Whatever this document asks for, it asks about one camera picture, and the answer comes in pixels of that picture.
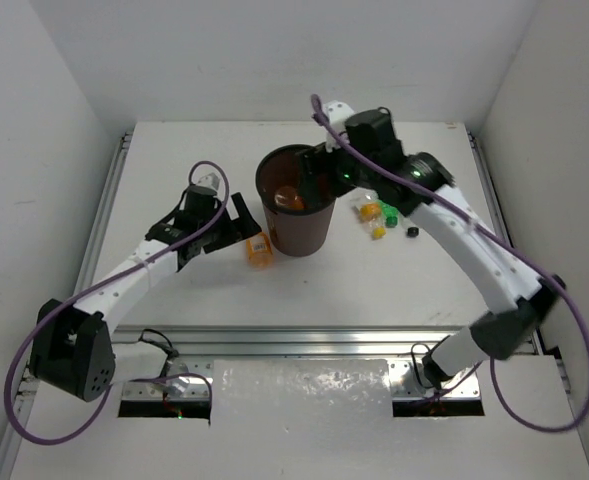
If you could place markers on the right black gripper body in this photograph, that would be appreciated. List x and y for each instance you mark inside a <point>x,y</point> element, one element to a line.
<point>342,169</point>

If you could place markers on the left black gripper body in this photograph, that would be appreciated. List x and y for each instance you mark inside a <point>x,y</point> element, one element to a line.
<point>222,226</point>

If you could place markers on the orange bottle barcode label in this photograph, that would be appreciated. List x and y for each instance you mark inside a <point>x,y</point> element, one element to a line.
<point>259,251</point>

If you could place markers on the orange bottle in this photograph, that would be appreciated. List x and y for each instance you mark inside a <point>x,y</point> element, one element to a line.
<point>287,197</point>

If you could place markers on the green plastic bottle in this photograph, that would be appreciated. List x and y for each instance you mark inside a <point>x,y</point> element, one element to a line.
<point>390,215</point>

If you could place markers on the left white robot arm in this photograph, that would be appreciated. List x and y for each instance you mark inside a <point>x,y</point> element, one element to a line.
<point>74,351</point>

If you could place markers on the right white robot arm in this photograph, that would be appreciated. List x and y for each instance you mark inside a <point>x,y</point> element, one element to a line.
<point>362,150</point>

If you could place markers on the brown plastic bin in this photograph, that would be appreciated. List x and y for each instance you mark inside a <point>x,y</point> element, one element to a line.
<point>295,226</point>

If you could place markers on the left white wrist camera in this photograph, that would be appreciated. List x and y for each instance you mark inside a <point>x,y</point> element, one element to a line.
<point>210,181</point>

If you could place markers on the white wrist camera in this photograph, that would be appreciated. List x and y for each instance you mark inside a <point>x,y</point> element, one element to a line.
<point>337,112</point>
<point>210,181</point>

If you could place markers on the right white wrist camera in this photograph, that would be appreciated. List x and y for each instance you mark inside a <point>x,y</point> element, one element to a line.
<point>337,112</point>

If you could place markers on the aluminium front rail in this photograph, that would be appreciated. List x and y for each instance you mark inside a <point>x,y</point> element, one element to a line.
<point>186,386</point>

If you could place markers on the left aluminium side rail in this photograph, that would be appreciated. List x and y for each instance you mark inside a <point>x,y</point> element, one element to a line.
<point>93,248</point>

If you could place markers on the aluminium side rail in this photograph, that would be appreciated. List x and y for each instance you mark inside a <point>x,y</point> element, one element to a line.
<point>93,248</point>
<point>496,213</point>

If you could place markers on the right aluminium side rail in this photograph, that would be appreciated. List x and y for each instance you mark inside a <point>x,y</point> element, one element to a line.
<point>496,213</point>

